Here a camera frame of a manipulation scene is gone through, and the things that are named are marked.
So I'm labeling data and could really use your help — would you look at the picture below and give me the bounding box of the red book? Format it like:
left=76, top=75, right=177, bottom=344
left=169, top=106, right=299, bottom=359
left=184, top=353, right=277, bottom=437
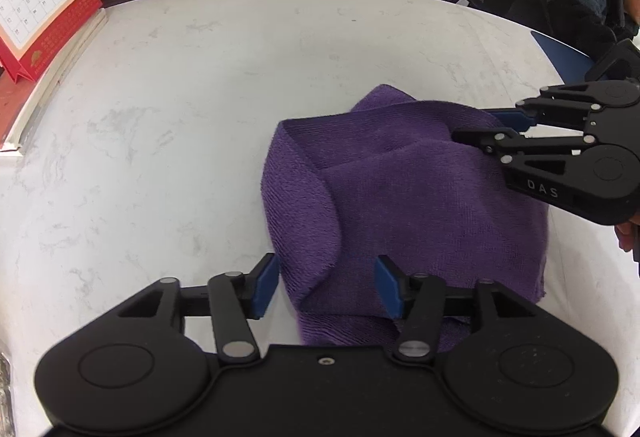
left=1, top=8, right=107, bottom=158

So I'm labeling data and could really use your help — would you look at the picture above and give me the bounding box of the purple towel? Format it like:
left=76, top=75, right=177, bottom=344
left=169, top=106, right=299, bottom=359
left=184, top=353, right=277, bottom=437
left=262, top=85, right=548, bottom=346

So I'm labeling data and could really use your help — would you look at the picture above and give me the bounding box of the man in black jacket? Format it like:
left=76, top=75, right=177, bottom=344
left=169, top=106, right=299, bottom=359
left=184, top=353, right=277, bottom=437
left=506, top=0, right=639, bottom=61

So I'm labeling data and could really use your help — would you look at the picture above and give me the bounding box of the right hand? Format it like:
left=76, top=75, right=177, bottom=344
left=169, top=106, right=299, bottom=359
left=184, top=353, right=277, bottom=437
left=614, top=214, right=640, bottom=253

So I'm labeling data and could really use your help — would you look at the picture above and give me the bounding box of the blue table mat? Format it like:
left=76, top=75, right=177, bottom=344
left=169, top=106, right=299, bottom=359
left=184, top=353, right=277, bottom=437
left=530, top=31, right=593, bottom=84

